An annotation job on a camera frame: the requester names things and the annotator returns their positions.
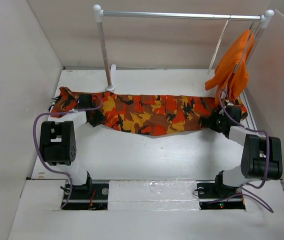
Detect orange camouflage trousers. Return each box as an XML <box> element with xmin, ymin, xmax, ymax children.
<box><xmin>48</xmin><ymin>86</ymin><xmax>248</xmax><ymax>137</ymax></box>

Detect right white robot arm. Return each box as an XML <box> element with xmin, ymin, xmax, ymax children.
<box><xmin>201</xmin><ymin>105</ymin><xmax>283</xmax><ymax>197</ymax></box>

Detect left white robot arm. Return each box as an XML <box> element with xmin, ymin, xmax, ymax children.
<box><xmin>33</xmin><ymin>94</ymin><xmax>103</xmax><ymax>196</ymax></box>

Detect orange cloth on hanger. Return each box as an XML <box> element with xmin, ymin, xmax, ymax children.
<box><xmin>205</xmin><ymin>29</ymin><xmax>254</xmax><ymax>106</ymax></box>

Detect empty white hanger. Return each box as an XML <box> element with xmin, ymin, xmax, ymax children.
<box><xmin>207</xmin><ymin>19</ymin><xmax>230</xmax><ymax>74</ymax></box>

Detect grey hanger holding cloth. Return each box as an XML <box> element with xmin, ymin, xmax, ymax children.
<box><xmin>233</xmin><ymin>22</ymin><xmax>255</xmax><ymax>74</ymax></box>

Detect white foam block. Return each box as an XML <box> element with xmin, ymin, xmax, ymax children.
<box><xmin>108</xmin><ymin>179</ymin><xmax>199</xmax><ymax>212</ymax></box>

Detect white metal clothes rack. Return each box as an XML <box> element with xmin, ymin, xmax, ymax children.
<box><xmin>93</xmin><ymin>4</ymin><xmax>274</xmax><ymax>92</ymax></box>

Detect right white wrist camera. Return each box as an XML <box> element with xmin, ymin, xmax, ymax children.
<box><xmin>222</xmin><ymin>99</ymin><xmax>234</xmax><ymax>108</ymax></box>

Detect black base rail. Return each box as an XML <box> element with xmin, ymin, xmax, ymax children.
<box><xmin>61</xmin><ymin>179</ymin><xmax>245</xmax><ymax>211</ymax></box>

